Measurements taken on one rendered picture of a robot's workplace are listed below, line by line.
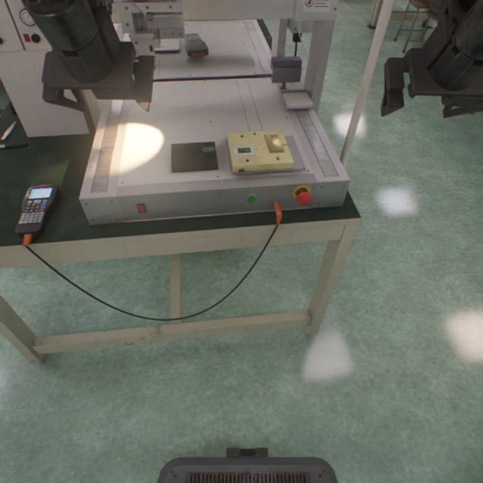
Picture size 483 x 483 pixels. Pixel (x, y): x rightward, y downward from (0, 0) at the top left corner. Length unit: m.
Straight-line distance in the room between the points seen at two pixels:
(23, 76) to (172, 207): 0.68
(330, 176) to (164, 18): 0.60
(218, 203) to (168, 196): 0.14
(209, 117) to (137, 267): 0.95
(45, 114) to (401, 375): 1.69
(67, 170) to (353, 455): 1.41
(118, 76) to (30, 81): 0.93
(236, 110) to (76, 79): 0.85
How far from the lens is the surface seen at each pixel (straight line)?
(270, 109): 1.31
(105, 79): 0.51
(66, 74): 0.53
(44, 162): 1.37
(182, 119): 1.26
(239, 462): 1.24
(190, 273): 1.85
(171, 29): 1.09
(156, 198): 0.98
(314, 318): 1.53
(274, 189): 0.99
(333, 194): 1.06
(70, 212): 1.14
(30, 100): 1.45
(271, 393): 1.56
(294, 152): 1.08
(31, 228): 1.10
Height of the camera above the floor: 1.48
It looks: 49 degrees down
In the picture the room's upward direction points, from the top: 2 degrees clockwise
